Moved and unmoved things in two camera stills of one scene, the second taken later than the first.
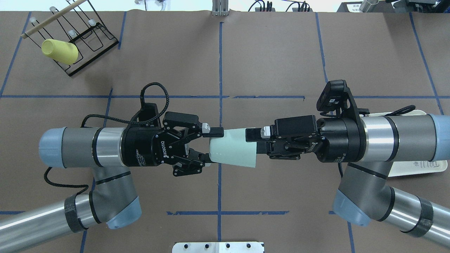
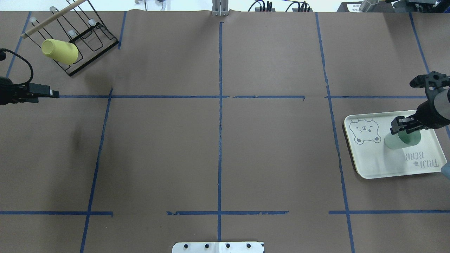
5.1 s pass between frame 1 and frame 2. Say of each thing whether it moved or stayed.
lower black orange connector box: stayed
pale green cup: moved
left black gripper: moved
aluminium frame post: stayed
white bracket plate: stayed
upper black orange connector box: stayed
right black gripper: moved
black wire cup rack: stayed
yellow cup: stayed
